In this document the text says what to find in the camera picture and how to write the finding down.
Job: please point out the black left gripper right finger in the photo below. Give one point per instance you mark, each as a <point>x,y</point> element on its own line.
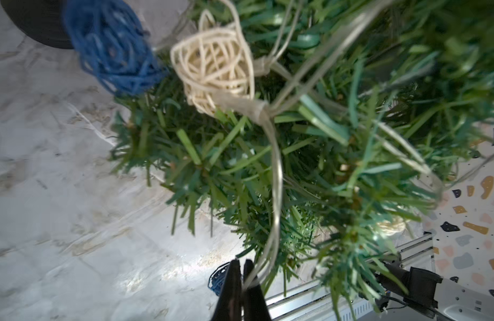
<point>254,304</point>

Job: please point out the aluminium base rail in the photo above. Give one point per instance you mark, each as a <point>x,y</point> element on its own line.
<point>359,294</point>

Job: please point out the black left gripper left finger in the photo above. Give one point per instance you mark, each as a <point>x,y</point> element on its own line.
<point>226,283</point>

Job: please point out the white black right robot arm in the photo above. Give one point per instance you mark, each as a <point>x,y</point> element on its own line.
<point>434,296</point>

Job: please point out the green left christmas tree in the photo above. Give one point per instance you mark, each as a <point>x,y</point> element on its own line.
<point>311,140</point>

